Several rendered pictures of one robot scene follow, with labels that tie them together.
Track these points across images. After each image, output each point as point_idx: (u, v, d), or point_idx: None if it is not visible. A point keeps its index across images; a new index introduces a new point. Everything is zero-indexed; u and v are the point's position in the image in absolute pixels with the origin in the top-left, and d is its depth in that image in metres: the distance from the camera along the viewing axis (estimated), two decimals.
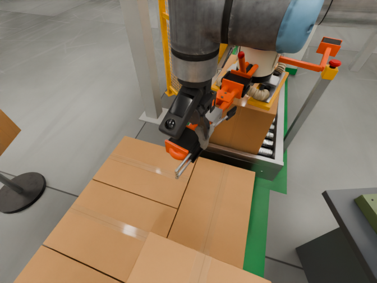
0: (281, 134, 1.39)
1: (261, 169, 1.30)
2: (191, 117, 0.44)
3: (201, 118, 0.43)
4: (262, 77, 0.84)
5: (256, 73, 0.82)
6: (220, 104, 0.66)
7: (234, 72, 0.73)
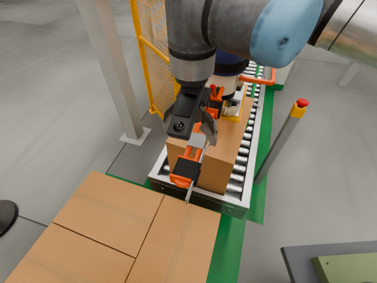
0: (251, 170, 1.35)
1: (228, 209, 1.26)
2: None
3: (202, 113, 0.43)
4: (228, 95, 0.99)
5: (223, 93, 0.97)
6: None
7: None
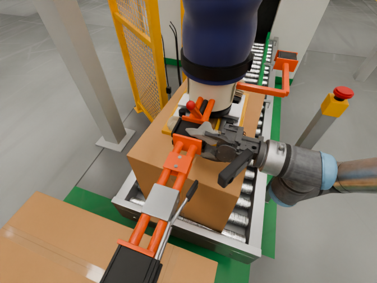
0: (262, 192, 0.94)
1: (229, 251, 0.85)
2: (223, 156, 0.51)
3: (224, 160, 0.53)
4: (221, 110, 0.69)
5: (214, 108, 0.66)
6: (175, 173, 0.47)
7: (187, 118, 0.55)
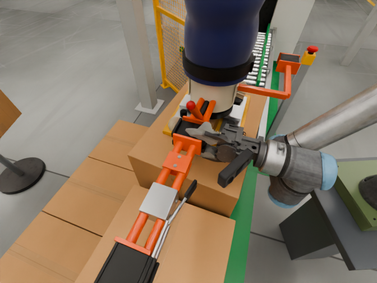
0: (265, 117, 1.48)
1: None
2: (223, 156, 0.51)
3: (224, 161, 0.53)
4: (223, 112, 0.69)
5: (215, 109, 0.67)
6: (175, 172, 0.48)
7: (187, 119, 0.55)
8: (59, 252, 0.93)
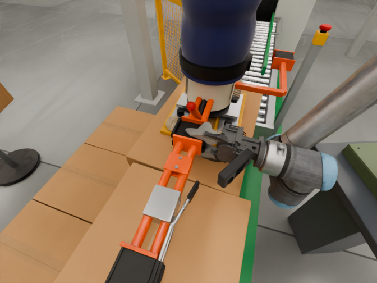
0: (273, 103, 1.39)
1: (252, 135, 1.30)
2: (223, 156, 0.51)
3: (224, 161, 0.53)
4: (220, 110, 0.69)
5: (212, 108, 0.67)
6: (176, 173, 0.47)
7: (186, 119, 0.55)
8: (50, 242, 0.84)
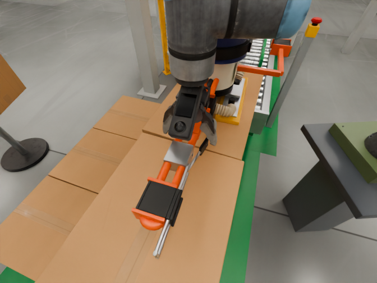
0: (269, 92, 1.49)
1: None
2: None
3: (202, 113, 0.43)
4: (224, 89, 0.78)
5: (217, 87, 0.76)
6: None
7: None
8: (66, 210, 0.93)
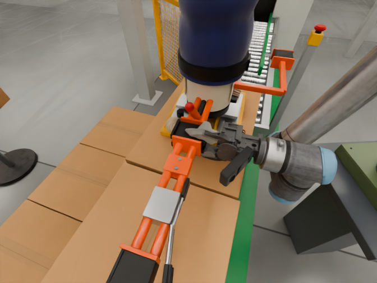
0: (269, 103, 1.40)
1: None
2: (224, 155, 0.51)
3: (224, 159, 0.53)
4: (220, 110, 0.69)
5: (212, 108, 0.66)
6: (176, 174, 0.47)
7: (185, 119, 0.55)
8: (44, 242, 0.84)
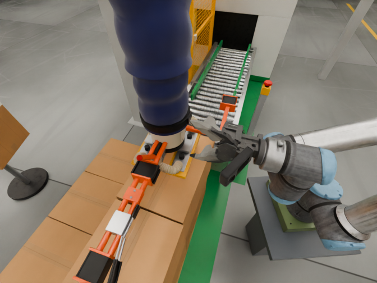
0: None
1: (215, 163, 1.68)
2: (224, 155, 0.51)
3: (227, 160, 0.53)
4: (174, 147, 0.93)
5: (168, 147, 0.91)
6: (132, 201, 0.71)
7: (143, 160, 0.79)
8: (61, 248, 1.22)
